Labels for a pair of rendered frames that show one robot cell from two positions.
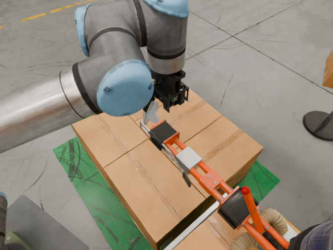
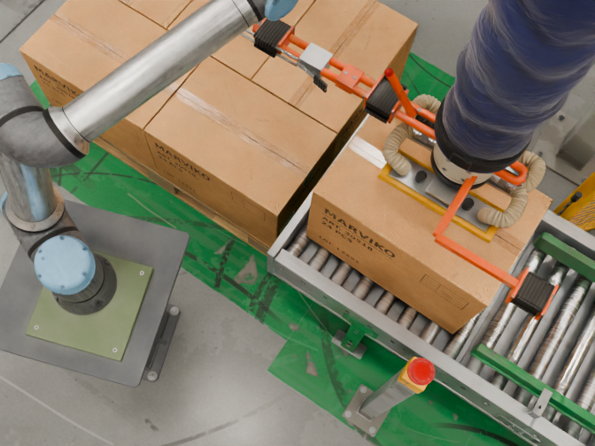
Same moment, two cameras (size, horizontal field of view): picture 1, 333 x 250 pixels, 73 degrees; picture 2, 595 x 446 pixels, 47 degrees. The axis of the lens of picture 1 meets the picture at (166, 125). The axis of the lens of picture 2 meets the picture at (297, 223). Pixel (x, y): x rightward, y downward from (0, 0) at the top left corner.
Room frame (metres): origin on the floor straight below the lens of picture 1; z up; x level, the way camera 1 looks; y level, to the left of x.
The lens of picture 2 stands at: (-0.59, 0.33, 2.82)
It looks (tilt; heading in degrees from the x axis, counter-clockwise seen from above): 69 degrees down; 337
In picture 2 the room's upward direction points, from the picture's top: 7 degrees clockwise
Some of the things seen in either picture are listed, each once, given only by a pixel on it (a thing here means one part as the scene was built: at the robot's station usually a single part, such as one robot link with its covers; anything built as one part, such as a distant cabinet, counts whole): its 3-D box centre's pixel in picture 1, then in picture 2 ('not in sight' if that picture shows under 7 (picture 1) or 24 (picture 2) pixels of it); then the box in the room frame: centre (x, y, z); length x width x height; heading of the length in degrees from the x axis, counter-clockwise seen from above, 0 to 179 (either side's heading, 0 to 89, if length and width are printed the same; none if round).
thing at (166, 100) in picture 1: (168, 84); not in sight; (0.45, -0.01, 1.54); 0.09 x 0.08 x 0.12; 39
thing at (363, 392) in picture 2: not in sight; (367, 410); (-0.45, -0.12, 0.01); 0.15 x 0.15 x 0.03; 39
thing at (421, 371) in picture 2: not in sight; (420, 372); (-0.45, -0.12, 1.02); 0.07 x 0.07 x 0.04
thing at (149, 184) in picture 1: (160, 145); (226, 65); (1.02, 0.05, 0.34); 1.20 x 1.00 x 0.40; 39
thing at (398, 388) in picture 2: not in sight; (388, 395); (-0.45, -0.12, 0.50); 0.07 x 0.07 x 1.00; 39
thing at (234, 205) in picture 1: (237, 207); (385, 99); (0.22, -0.21, 1.26); 0.10 x 0.08 x 0.06; 130
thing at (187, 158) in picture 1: (188, 160); (315, 60); (0.38, -0.08, 1.26); 0.07 x 0.07 x 0.04; 40
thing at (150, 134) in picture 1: (162, 151); (280, 57); (0.41, 0.01, 1.26); 0.31 x 0.03 x 0.05; 40
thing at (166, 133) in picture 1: (164, 134); (274, 34); (0.49, 0.01, 1.26); 0.08 x 0.07 x 0.05; 40
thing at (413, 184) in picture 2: not in sight; (443, 192); (-0.03, -0.30, 1.16); 0.34 x 0.10 x 0.05; 40
